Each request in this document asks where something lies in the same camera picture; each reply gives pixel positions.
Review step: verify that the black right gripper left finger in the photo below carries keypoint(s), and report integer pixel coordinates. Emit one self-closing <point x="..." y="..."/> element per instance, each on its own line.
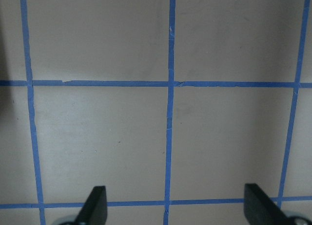
<point x="94" y="211"/>

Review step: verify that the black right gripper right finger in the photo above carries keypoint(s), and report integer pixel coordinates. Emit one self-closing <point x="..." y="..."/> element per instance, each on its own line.
<point x="259" y="209"/>

